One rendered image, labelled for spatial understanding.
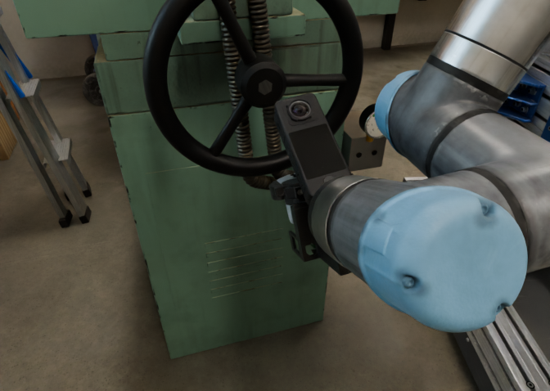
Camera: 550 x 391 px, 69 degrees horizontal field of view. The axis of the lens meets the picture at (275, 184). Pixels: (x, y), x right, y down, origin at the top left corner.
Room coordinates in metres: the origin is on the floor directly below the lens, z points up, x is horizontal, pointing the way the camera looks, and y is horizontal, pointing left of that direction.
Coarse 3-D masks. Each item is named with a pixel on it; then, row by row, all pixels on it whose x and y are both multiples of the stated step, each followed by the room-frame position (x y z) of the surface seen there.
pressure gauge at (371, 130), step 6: (366, 108) 0.70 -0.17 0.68; (372, 108) 0.69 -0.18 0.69; (366, 114) 0.69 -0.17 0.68; (372, 114) 0.68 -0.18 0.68; (360, 120) 0.69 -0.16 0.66; (366, 120) 0.67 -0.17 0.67; (372, 120) 0.68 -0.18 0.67; (360, 126) 0.70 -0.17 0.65; (366, 126) 0.67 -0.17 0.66; (372, 126) 0.68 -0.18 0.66; (366, 132) 0.67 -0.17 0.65; (372, 132) 0.68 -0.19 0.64; (378, 132) 0.68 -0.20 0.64; (366, 138) 0.71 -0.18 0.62; (372, 138) 0.70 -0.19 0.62
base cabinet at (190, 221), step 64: (128, 128) 0.62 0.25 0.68; (192, 128) 0.65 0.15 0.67; (256, 128) 0.68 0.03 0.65; (128, 192) 0.61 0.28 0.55; (192, 192) 0.64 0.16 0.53; (256, 192) 0.68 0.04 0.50; (192, 256) 0.63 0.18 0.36; (256, 256) 0.67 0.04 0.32; (192, 320) 0.63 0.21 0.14; (256, 320) 0.67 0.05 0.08; (320, 320) 0.73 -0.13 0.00
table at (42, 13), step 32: (32, 0) 0.59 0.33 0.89; (64, 0) 0.60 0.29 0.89; (96, 0) 0.61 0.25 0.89; (128, 0) 0.63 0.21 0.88; (160, 0) 0.64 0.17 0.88; (352, 0) 0.73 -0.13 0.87; (384, 0) 0.75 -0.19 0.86; (32, 32) 0.59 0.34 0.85; (64, 32) 0.60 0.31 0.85; (96, 32) 0.61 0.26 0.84; (192, 32) 0.56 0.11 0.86; (288, 32) 0.60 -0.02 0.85
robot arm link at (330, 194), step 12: (336, 180) 0.27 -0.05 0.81; (348, 180) 0.26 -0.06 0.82; (360, 180) 0.25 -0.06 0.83; (324, 192) 0.26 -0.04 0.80; (336, 192) 0.24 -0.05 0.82; (324, 204) 0.24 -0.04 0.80; (312, 216) 0.26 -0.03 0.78; (324, 216) 0.23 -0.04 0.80; (312, 228) 0.25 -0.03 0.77; (324, 228) 0.23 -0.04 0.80; (324, 240) 0.23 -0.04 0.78
